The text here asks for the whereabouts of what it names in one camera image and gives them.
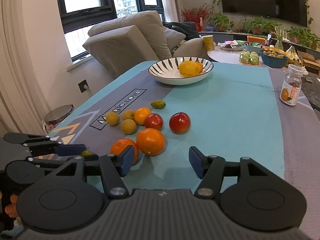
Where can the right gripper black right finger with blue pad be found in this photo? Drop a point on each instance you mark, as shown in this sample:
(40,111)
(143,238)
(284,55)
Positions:
(248,193)

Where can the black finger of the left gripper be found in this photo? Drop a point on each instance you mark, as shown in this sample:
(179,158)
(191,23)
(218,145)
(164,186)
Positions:
(43,145)

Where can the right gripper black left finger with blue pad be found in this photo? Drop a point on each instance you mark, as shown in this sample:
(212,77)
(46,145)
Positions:
(75,194)

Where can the metal lidded jar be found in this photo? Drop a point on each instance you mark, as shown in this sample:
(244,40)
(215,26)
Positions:
(56,116)

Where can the orange near left finger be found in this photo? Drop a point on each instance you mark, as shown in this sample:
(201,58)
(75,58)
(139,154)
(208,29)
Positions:
(121,144)

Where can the brown longan left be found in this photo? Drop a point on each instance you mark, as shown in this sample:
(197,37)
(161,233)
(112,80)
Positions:
(112,118)

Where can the brown longan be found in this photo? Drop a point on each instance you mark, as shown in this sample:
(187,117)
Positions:
(128,114)
(128,126)
(112,118)

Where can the brown longan front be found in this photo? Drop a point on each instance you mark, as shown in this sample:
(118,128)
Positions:
(128,126)

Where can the teal grey table mat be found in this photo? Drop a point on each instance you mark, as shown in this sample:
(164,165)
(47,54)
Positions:
(235,112)

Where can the brown longan middle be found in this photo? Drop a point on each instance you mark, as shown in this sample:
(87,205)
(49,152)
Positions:
(128,114)

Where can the large orange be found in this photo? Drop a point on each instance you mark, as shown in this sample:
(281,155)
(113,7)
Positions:
(150,142)

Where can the small mandarin orange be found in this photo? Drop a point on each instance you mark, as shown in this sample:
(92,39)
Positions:
(141,114)

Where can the red apple right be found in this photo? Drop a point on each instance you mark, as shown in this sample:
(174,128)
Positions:
(180,123)

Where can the red apple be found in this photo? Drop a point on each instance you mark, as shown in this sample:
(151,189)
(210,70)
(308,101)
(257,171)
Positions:
(180,123)
(154,121)

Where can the glass vitamin bottle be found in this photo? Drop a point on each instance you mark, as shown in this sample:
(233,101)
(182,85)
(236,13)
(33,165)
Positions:
(292,84)

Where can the red apple left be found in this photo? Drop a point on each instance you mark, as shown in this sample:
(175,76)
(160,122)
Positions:
(154,121)

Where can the beige sofa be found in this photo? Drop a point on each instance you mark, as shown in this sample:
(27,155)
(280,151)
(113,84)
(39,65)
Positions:
(120,44)

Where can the small green fruit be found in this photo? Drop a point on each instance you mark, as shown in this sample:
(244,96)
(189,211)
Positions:
(158,104)

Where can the blue basket of longans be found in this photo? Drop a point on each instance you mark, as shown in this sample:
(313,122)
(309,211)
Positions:
(273,59)

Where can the green apples pack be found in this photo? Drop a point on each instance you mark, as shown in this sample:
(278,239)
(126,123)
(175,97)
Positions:
(247,57)

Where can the banana bunch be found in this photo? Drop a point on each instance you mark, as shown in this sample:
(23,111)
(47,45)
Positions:
(293,57)

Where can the yellow lemon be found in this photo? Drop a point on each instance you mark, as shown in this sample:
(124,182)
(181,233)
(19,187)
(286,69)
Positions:
(190,68)

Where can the round white coffee table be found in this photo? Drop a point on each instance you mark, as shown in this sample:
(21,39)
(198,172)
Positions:
(221,56)

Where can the striped white ceramic bowl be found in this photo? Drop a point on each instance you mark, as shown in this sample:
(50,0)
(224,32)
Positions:
(166,71)

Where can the yellow can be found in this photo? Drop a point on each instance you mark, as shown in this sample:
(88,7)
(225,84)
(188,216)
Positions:
(208,42)

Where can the grey sofa cushion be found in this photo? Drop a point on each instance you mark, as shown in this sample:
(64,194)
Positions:
(174,38)

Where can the green potted plant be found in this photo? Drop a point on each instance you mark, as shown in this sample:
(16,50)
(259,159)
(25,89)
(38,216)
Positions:
(221,22)

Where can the black clothes on sofa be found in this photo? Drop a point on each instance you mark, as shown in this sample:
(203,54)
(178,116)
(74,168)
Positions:
(189,29)

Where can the red flower plant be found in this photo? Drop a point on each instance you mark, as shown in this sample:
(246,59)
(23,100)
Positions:
(196,15)

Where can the wall power socket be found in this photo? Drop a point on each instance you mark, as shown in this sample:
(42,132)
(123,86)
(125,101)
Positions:
(83,86)

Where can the window black frame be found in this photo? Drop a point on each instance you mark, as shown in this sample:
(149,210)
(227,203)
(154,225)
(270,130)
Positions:
(77,16)

